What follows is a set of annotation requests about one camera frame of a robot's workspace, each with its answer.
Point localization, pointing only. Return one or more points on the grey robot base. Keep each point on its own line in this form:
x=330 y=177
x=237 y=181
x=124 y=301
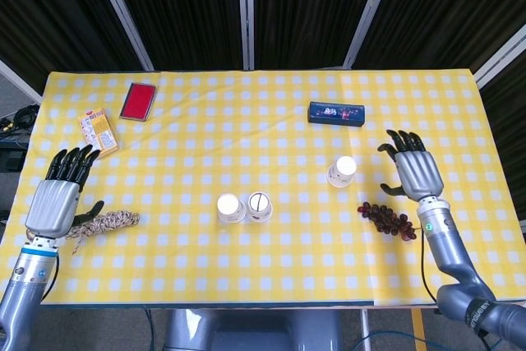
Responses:
x=255 y=330

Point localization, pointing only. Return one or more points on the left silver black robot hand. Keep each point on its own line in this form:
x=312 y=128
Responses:
x=53 y=207

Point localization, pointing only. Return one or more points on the white table leg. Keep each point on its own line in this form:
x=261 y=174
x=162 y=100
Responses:
x=365 y=328

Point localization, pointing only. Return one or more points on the black pleated screen panel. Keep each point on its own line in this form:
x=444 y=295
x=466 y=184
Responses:
x=308 y=10
x=444 y=10
x=49 y=10
x=189 y=10

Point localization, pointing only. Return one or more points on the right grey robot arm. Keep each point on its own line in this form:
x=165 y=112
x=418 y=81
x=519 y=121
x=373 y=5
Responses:
x=446 y=248

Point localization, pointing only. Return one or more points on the paper cup with green flower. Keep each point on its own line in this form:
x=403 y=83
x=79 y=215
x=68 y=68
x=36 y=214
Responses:
x=342 y=170

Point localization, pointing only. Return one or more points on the dark blue printed box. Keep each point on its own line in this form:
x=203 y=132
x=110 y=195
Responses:
x=336 y=113

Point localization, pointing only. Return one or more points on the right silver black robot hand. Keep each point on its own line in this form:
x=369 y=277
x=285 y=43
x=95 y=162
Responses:
x=419 y=174

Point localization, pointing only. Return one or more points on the yellow white checked tablecloth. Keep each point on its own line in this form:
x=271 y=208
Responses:
x=263 y=260

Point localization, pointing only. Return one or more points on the red pad in black case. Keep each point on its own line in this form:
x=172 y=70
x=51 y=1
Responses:
x=138 y=101

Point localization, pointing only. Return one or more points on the paper cup with text print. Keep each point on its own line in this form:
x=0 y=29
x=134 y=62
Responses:
x=230 y=208

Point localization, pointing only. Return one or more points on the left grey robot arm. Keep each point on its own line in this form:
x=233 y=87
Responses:
x=24 y=285

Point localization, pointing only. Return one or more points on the yellow carton box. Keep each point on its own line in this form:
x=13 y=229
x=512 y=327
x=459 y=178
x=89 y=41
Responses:
x=98 y=133

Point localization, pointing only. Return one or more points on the bunch of dark red grapes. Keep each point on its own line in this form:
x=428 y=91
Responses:
x=388 y=221

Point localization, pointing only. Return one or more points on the paper cup with line mark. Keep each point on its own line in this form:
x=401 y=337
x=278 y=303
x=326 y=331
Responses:
x=259 y=206

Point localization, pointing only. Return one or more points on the white screen frame post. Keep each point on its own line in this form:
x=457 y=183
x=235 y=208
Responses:
x=123 y=14
x=499 y=61
x=18 y=79
x=370 y=14
x=246 y=14

